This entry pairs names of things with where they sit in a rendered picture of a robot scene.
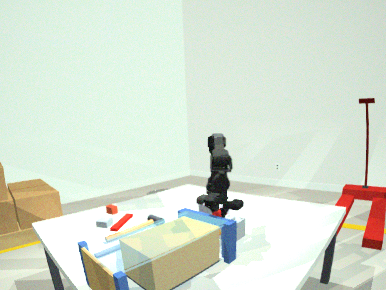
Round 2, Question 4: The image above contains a mallet with wooden handle and black head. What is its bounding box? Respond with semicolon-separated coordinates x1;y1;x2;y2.
113;214;163;235

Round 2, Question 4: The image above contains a clear-panelled rack with blue frame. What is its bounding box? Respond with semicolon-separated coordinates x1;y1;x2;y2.
77;209;234;290

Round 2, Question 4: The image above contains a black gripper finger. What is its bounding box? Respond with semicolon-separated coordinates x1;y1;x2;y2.
207;205;219;213
220;207;229;218

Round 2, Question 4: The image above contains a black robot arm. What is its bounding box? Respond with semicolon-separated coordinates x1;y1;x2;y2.
203;133;232;208

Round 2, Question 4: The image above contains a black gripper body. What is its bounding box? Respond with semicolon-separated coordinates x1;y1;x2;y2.
196;185;244;211

